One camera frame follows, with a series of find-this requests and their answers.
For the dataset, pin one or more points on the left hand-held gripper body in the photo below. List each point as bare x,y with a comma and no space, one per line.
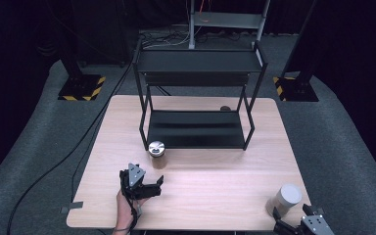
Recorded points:
133,182

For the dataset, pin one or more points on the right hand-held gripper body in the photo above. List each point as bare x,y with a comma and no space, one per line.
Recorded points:
316,226

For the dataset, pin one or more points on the white-lid brown spice jar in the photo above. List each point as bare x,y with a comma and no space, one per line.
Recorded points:
289,194

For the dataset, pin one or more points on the silver-lid brown spice jar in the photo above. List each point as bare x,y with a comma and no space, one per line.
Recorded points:
156,149

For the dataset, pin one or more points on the black metal two-tier rack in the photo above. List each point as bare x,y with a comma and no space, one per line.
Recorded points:
196,130

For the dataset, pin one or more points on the person's left hand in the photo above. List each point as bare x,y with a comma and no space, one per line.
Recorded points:
124,209

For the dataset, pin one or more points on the gray tape piece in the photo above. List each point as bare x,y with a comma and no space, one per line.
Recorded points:
73,206
319,211

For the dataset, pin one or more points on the small brown round object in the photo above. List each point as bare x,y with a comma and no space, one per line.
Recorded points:
225,108

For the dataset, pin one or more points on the black stand with striped base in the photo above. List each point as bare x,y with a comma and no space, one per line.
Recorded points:
81,87
295,89

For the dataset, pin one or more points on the gray metal stand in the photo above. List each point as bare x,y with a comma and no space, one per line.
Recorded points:
228,20

